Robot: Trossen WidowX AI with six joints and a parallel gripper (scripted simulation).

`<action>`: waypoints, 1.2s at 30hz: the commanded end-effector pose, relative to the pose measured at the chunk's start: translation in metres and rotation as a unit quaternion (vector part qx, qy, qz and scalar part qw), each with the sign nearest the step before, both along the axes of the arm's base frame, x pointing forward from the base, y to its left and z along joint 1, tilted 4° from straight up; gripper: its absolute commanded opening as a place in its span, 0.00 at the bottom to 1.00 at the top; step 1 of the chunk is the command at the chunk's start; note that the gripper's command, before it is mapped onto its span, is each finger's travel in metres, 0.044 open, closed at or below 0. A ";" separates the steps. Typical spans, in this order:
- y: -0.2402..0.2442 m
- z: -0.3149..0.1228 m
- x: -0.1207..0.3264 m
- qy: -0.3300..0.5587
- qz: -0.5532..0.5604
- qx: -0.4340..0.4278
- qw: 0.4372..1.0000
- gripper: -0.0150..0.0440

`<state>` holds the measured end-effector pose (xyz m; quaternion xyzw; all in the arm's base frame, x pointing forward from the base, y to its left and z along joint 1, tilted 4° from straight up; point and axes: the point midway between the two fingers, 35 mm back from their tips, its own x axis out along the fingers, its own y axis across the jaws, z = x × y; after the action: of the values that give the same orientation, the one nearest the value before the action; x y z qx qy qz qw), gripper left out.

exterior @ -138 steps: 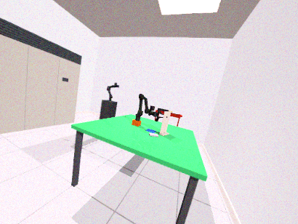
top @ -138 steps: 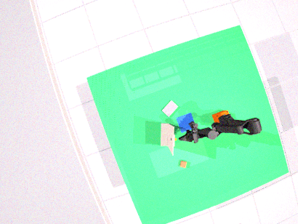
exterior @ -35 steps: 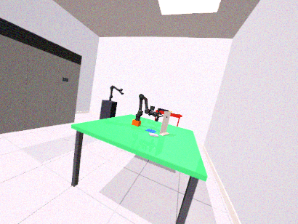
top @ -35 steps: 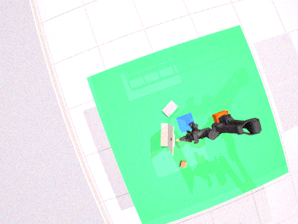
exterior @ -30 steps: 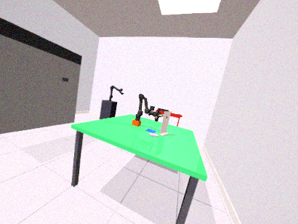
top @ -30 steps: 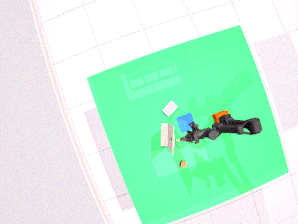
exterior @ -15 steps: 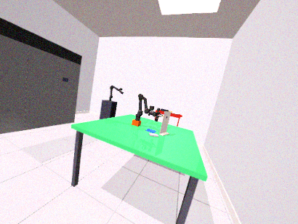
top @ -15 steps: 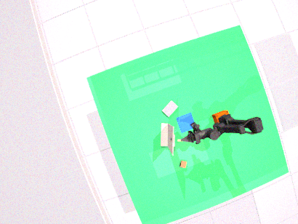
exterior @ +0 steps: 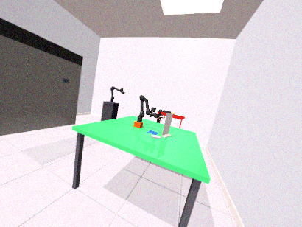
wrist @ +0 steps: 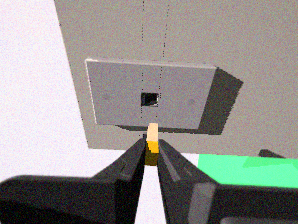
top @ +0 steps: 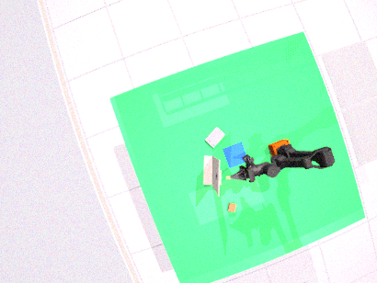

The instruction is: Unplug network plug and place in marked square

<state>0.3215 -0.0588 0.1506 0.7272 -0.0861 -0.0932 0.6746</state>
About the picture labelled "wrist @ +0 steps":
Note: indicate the grey panel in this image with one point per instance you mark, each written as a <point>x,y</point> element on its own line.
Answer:
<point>219,77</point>

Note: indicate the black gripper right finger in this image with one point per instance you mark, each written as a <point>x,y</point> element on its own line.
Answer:
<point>191,196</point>

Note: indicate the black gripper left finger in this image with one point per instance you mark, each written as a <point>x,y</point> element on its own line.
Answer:
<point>110,196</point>

